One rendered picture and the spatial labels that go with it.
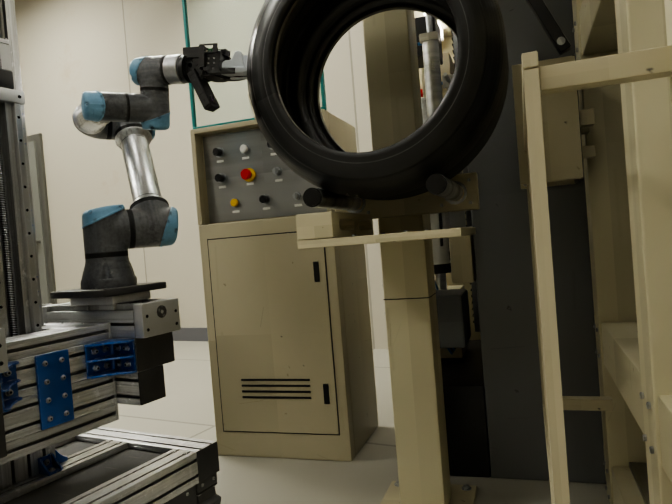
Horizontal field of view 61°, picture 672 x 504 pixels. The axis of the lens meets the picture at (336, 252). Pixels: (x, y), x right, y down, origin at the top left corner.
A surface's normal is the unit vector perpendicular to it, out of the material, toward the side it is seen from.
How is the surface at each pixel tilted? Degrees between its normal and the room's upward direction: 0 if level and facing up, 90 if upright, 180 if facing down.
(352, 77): 90
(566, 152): 90
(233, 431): 90
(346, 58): 90
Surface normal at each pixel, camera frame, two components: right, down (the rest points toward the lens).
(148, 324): 0.87, -0.06
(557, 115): -0.32, 0.04
